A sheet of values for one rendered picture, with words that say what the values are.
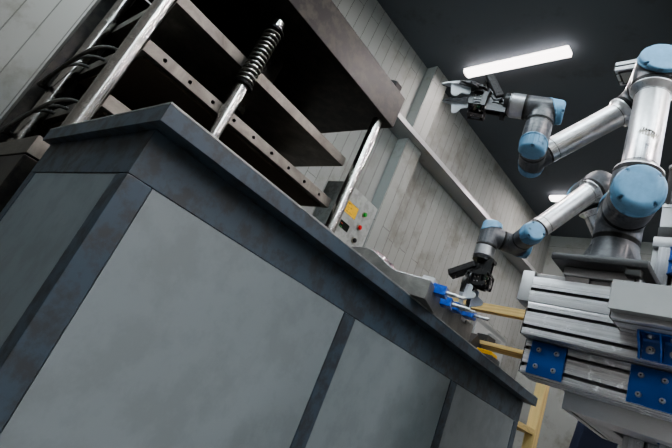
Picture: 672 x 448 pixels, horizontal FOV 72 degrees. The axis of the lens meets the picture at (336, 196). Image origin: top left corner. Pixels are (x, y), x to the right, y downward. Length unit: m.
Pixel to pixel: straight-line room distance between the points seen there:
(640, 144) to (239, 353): 1.11
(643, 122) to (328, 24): 1.36
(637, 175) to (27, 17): 3.47
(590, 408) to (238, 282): 0.93
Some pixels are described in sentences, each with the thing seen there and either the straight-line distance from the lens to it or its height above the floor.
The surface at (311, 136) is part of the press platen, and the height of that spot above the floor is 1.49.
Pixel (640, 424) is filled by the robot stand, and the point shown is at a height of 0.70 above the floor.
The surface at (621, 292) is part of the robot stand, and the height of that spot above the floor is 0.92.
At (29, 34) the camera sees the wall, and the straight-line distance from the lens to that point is 3.72.
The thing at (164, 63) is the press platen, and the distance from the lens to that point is 1.83.
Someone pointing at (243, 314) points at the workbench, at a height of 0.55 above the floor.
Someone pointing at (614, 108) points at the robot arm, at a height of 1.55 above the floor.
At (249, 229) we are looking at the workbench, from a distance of 0.96.
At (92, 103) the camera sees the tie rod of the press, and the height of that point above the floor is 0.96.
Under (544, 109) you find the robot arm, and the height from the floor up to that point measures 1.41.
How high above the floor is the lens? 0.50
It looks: 21 degrees up
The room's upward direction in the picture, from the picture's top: 24 degrees clockwise
